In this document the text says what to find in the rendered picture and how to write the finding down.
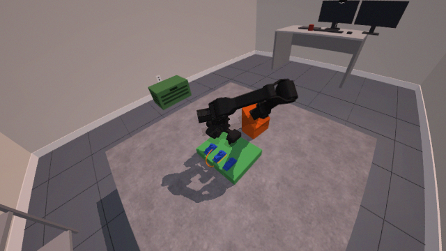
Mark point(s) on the blue micro servo with orange cable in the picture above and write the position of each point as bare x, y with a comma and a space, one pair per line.
218, 157

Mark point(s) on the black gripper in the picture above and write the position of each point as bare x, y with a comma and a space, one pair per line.
233, 135

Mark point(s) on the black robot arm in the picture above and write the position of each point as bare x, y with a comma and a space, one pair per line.
221, 108

